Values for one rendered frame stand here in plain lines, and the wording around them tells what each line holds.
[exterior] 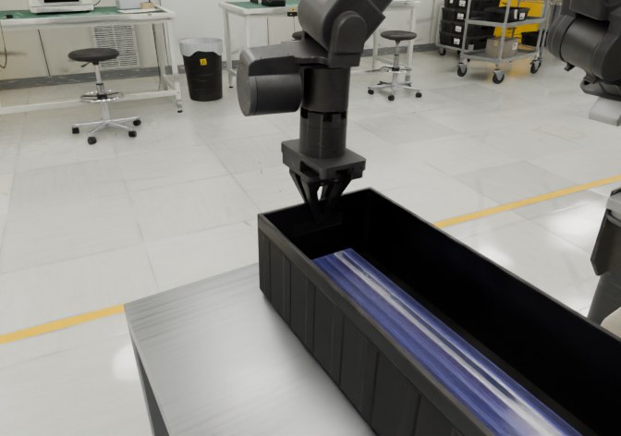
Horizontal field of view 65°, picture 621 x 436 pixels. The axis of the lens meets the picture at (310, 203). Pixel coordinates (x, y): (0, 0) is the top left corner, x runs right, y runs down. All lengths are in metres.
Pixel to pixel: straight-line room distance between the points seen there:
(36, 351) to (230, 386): 1.46
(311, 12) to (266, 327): 0.36
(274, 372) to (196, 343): 0.10
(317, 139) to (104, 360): 1.38
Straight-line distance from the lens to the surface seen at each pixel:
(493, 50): 5.83
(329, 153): 0.57
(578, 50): 0.80
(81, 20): 4.12
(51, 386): 1.80
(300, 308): 0.54
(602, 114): 0.92
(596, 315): 1.36
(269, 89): 0.52
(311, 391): 0.53
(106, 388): 1.73
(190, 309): 0.64
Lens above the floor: 1.19
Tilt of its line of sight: 27 degrees down
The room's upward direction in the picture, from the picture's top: straight up
